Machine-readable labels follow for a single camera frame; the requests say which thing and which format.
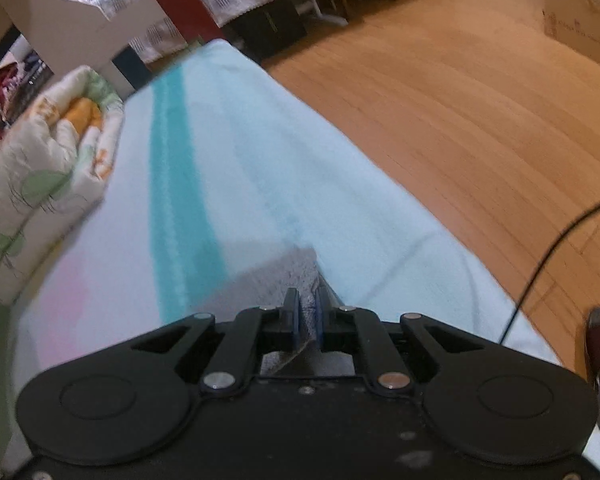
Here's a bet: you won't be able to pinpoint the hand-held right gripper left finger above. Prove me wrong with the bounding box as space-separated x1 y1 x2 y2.
130 287 305 395

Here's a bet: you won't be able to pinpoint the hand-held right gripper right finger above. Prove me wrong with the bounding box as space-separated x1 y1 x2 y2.
315 287 486 395

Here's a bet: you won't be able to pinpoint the grey pants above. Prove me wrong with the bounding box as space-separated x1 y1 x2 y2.
225 246 333 377

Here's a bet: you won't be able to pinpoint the light blue striped blanket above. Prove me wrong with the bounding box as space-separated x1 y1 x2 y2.
0 40 600 480

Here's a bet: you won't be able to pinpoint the black box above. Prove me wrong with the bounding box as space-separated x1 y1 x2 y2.
230 0 308 61

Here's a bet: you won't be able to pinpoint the white floral quilt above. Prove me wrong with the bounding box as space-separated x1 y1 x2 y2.
0 65 126 306

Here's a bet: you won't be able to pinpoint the white table leg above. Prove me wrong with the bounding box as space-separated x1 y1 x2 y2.
297 0 351 27

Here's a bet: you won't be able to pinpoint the red board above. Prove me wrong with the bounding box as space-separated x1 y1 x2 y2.
149 0 226 46

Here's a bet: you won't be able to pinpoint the shelf clutter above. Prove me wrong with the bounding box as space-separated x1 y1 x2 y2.
0 45 56 141

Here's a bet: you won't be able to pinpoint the white cardboard box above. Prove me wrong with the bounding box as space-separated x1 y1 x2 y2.
0 0 173 81

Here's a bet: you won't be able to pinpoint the black cable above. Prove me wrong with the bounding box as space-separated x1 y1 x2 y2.
500 199 600 346

